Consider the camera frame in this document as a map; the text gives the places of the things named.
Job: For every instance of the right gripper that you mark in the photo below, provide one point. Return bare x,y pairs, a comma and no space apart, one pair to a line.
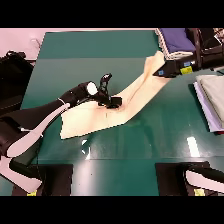
176,67

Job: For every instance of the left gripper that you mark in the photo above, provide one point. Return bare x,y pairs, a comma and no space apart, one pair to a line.
115,102

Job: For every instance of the cream T-shirt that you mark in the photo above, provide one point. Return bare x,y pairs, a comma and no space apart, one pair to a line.
100,116

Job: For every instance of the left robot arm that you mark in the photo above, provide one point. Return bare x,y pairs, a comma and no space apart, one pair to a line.
40,115

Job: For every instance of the purple garment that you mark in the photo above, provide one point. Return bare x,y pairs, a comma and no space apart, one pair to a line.
175,40

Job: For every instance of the pale folded garment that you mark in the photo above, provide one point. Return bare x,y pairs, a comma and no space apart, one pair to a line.
215,96

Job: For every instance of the black bag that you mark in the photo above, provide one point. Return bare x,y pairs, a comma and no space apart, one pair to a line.
13,80

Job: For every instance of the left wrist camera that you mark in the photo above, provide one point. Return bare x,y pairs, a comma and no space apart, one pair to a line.
104,85

